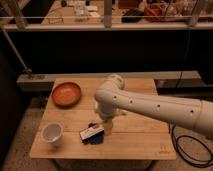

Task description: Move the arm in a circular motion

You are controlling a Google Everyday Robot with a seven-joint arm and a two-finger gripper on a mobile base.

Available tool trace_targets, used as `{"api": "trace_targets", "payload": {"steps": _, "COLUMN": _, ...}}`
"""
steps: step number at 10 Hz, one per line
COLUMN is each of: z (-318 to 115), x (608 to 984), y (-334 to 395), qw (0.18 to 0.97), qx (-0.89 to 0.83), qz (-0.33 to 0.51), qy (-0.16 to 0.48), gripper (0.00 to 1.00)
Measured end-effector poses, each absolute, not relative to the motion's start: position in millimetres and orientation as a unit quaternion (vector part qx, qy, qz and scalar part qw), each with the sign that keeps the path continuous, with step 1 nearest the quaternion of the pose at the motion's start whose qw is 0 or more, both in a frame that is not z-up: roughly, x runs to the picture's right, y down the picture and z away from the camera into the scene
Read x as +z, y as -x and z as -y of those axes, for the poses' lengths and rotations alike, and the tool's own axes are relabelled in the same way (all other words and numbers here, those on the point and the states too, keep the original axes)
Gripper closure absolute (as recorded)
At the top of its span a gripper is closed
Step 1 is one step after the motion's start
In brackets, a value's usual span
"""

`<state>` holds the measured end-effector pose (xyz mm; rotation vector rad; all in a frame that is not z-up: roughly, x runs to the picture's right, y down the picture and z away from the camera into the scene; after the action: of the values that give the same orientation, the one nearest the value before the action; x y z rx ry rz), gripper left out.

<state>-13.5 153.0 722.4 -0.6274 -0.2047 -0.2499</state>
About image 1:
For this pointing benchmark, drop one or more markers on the grey metal railing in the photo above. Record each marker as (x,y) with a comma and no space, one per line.
(105,15)

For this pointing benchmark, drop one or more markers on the white plastic cup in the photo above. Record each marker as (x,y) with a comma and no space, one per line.
(52,133)

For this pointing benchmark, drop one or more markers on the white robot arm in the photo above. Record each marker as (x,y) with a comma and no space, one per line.
(192,114)

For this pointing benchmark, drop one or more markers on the white rectangular box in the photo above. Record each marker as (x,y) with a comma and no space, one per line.
(91,131)

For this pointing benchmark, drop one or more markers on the dark blue pouch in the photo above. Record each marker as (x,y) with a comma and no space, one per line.
(96,139)

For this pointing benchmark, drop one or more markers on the diagonal metal rod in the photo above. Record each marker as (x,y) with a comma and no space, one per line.
(27,70)

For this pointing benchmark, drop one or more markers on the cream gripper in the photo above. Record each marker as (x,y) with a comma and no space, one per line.
(108,126)

